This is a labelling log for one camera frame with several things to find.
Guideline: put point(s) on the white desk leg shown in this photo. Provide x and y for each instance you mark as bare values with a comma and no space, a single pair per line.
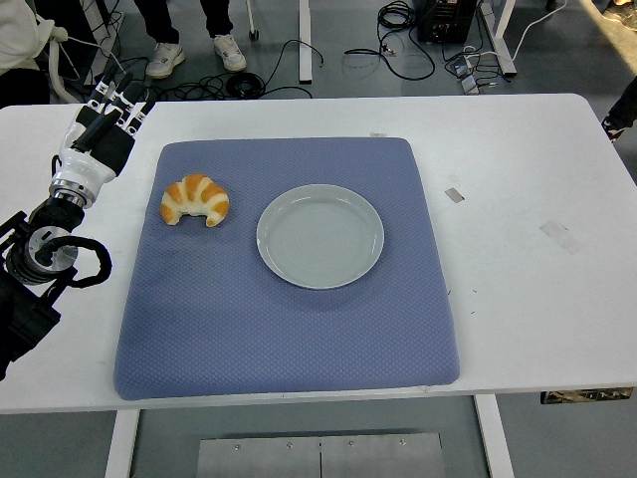
304,45

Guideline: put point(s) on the white table leg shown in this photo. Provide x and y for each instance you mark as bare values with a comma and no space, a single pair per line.
122,443
493,438

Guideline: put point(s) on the white stand with caster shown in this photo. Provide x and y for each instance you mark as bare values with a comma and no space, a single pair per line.
253,32

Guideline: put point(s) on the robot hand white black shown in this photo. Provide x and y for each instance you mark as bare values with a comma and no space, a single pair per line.
87,159

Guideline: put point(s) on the large grey tape piece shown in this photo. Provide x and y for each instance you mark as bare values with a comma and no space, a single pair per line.
561,238

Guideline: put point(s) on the black electronics box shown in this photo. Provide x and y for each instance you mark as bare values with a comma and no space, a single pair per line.
443,20

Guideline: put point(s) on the blue quilted mat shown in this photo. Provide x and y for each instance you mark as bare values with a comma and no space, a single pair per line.
278,338

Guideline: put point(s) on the white chair frame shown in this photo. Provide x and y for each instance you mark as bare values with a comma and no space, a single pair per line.
56,74

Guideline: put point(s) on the croissant bread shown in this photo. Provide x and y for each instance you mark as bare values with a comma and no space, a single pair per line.
199,191

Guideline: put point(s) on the small grey tape piece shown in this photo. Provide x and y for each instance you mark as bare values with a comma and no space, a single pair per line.
454,195

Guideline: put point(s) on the white desk leg frame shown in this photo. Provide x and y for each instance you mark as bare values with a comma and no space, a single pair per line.
502,45

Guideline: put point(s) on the grey round plate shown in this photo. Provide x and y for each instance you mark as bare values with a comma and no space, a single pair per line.
321,239

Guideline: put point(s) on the camouflage patterned bracket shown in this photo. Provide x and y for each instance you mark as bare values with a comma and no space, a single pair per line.
587,396

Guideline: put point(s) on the person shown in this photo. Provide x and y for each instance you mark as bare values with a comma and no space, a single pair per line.
624,11
624,107
164,57
17,35

